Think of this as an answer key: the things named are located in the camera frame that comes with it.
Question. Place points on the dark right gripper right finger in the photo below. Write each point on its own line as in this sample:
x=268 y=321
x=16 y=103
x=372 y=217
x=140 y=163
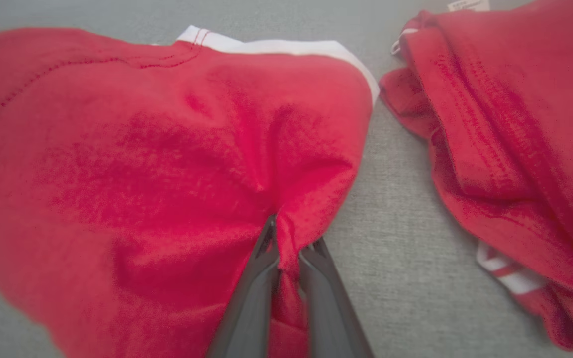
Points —
x=329 y=313

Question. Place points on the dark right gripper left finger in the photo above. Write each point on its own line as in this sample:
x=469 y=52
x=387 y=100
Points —
x=251 y=308

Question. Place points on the red white shorts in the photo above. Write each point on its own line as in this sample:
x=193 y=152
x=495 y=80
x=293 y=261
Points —
x=142 y=174

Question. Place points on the red white basketball jersey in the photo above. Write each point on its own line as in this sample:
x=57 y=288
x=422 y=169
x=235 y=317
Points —
x=515 y=124

